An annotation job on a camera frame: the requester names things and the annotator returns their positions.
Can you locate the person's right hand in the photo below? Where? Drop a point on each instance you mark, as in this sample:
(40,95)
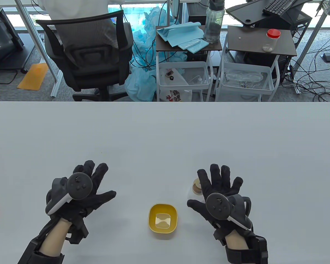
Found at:
(220,184)

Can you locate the pile of blue plastic bags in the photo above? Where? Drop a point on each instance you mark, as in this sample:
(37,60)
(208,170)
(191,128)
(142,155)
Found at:
(143,82)

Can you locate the clear jar with red lid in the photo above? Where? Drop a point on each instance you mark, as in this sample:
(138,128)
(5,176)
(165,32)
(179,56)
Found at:
(271,44)

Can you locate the small yellow dish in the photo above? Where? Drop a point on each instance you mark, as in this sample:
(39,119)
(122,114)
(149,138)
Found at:
(154,218)

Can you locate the black keyboard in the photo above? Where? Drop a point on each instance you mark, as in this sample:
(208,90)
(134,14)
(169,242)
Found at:
(277,7)

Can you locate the person's left hand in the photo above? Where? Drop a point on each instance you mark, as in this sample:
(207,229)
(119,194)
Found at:
(99,199)

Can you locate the grey white hand controller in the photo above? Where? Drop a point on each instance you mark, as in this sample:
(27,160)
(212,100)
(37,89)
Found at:
(217,206)
(79,185)

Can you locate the black desk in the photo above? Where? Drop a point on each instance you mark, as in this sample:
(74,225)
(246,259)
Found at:
(244,13)

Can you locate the black equipment stand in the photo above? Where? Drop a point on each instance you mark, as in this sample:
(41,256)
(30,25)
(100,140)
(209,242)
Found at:
(5,41)

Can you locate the person's left forearm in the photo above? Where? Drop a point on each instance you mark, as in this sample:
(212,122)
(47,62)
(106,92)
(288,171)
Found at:
(53,236)

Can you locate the black wrist sensor module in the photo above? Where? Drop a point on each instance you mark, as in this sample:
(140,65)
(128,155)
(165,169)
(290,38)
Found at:
(78,233)
(260,250)

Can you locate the grey foot pedal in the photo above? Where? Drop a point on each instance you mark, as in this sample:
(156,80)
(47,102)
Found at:
(327,57)

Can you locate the folded light blue cloths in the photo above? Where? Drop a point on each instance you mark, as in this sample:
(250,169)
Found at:
(178,34)

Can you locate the aluminium frame post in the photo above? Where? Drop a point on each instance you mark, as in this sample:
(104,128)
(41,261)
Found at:
(56,85)
(315,41)

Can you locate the white plastic bag red print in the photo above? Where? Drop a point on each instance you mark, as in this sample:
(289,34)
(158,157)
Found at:
(178,95)

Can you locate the white cart with dark top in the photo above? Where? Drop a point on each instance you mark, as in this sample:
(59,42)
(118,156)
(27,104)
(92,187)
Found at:
(162,47)
(250,41)

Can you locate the clear water bottle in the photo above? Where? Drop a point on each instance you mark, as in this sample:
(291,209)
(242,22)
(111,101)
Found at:
(214,30)

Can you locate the orange envelope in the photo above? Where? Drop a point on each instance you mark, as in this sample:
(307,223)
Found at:
(33,77)

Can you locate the clear plastic bag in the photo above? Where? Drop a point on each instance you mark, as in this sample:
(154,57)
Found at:
(244,77)

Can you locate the black mesh office chair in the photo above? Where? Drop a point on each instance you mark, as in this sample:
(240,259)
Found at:
(99,71)

